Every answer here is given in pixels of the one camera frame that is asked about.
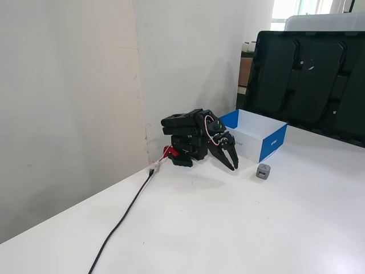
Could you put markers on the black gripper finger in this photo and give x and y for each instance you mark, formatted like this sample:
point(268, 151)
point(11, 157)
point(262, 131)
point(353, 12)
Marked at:
point(232, 155)
point(221, 157)

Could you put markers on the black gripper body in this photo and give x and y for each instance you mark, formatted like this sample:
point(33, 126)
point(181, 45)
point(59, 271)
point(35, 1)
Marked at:
point(222, 145)

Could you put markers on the small gray block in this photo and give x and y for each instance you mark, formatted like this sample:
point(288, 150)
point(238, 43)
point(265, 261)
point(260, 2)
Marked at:
point(263, 172)

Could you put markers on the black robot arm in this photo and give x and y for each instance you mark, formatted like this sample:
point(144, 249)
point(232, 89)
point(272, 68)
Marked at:
point(182, 123)

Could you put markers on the blue white cardboard box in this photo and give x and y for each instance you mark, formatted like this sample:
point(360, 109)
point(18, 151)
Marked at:
point(271, 144)

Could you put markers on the brown cardboard box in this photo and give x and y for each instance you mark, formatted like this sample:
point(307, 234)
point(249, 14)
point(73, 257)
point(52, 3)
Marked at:
point(244, 71)

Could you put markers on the white cups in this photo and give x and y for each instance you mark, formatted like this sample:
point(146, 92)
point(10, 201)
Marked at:
point(248, 46)

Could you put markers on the large black plastic tray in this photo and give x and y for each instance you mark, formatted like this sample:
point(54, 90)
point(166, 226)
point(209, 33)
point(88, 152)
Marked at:
point(308, 80)

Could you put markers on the bright window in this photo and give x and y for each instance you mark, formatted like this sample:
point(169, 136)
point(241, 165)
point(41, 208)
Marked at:
point(288, 10)

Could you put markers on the white plastic container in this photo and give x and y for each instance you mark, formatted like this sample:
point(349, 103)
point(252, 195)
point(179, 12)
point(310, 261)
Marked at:
point(322, 22)

